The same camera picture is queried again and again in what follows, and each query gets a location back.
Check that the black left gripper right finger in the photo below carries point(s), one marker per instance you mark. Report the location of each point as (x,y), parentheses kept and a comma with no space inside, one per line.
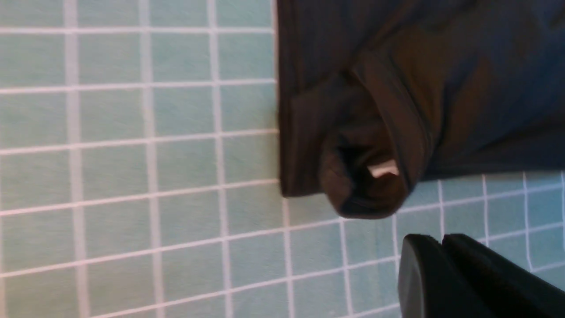
(508,290)

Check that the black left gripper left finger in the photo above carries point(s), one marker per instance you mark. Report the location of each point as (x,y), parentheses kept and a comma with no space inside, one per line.
(430,285)

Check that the dark gray long-sleeve shirt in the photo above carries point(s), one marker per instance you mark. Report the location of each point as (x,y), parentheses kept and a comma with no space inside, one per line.
(378,95)

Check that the green grid cutting mat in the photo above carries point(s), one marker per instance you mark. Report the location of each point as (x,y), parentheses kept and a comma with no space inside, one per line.
(139,177)

